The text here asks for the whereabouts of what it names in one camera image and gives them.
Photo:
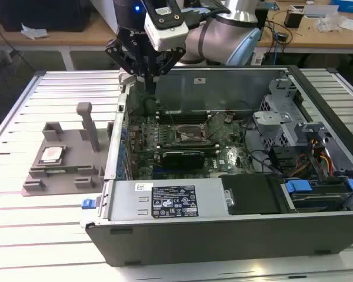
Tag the black round case speaker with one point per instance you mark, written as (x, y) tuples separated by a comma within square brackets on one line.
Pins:
[(149, 108)]

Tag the small black box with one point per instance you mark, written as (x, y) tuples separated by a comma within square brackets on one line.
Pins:
[(292, 19)]

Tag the small white card box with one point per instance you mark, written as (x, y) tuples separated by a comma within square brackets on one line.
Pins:
[(297, 7)]

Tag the loose green RAM stick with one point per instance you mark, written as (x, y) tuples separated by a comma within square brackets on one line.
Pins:
[(61, 169)]

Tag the black desktop computer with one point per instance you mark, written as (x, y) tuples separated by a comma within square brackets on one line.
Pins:
[(41, 14)]

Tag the grey parts rack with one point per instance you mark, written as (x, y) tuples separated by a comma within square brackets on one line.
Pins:
[(73, 158)]

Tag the hard disk in blue carrier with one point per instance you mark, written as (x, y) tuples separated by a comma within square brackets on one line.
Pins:
[(298, 186)]

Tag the CPU socket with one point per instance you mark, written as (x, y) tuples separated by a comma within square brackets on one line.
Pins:
[(194, 130)]

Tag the light wooden desk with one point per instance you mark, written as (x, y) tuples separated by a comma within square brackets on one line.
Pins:
[(61, 38)]

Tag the grey flat box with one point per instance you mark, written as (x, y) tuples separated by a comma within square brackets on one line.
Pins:
[(320, 11)]

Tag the silver power supply unit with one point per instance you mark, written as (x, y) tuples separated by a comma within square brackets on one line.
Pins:
[(126, 202)]

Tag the silver chipset heatsink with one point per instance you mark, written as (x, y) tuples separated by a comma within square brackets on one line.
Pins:
[(215, 175)]

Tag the black open PC case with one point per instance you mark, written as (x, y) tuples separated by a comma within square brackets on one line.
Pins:
[(223, 241)]

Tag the coin cell battery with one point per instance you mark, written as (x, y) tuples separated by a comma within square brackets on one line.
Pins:
[(229, 118)]

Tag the grey case release latch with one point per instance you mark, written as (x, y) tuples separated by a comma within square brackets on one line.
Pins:
[(125, 80)]

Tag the crumpled white paper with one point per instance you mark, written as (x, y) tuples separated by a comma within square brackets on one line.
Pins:
[(33, 32)]

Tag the silver metal drive cage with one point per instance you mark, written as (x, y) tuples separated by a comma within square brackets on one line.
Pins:
[(270, 120)]

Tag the blue expansion slot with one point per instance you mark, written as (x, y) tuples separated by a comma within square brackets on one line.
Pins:
[(158, 170)]

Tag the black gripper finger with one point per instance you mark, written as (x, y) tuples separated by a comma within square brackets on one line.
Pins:
[(170, 63), (117, 54)]

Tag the green motherboard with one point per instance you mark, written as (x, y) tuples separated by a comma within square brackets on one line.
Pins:
[(229, 158)]

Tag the white label sticker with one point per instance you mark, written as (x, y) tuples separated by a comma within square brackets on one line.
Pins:
[(200, 81)]

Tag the large black box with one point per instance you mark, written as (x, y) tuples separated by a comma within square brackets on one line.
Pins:
[(263, 17)]

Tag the blue cardboard box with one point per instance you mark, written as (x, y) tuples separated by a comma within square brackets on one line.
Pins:
[(350, 5)]

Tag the metal locking lever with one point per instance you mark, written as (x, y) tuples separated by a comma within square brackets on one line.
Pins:
[(214, 127), (171, 119)]

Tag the black plastic shroud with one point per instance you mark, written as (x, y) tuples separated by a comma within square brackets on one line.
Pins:
[(253, 194)]

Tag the silver CPU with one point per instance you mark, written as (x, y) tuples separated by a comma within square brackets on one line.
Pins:
[(52, 154)]

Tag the clear plastic bag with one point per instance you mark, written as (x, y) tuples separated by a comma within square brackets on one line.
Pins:
[(329, 23)]

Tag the black graphics card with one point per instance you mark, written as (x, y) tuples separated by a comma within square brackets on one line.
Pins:
[(182, 161)]

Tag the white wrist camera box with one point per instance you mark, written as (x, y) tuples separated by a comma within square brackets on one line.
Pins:
[(164, 32)]

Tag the blue case latch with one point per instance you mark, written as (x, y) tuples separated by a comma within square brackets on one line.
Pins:
[(87, 204)]

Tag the black connector block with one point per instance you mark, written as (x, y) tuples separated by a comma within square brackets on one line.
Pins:
[(281, 158)]

